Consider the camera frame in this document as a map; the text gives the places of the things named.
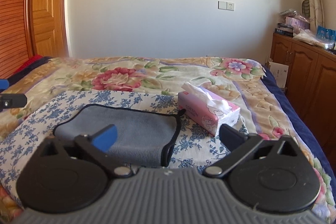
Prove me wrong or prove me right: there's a pink box on cabinet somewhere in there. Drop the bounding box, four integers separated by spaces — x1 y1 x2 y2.
285 16 310 30

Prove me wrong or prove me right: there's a blue floral white cloth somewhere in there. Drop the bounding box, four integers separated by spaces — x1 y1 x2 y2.
1 91 229 203

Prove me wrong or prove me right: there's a red blanket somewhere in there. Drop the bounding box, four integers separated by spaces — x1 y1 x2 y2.
10 55 46 77

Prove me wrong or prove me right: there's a grey towel black trim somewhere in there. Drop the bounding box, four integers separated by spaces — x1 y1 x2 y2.
54 104 185 167

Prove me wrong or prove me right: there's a floral bed blanket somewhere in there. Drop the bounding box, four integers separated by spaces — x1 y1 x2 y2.
1 57 335 223

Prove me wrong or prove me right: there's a blue packet on cabinet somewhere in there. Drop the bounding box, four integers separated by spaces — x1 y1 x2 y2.
317 26 335 50

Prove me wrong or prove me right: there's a dark book stack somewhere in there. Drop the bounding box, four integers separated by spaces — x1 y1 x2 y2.
274 23 294 38

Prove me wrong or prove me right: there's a plastic bag on cabinet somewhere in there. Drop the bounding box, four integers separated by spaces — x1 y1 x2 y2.
293 30 328 49

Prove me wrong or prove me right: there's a white wall switch socket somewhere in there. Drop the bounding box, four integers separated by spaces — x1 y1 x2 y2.
218 1 235 11

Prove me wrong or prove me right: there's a wooden cabinet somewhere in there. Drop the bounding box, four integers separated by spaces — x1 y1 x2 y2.
270 34 335 144

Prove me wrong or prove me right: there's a pink tissue pack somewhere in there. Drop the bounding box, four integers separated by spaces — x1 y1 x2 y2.
178 83 240 136

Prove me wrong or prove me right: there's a louvered wooden closet door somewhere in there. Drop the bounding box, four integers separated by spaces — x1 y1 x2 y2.
1 0 33 79

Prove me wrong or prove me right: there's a white paper board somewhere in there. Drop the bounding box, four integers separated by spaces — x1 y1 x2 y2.
266 61 289 89

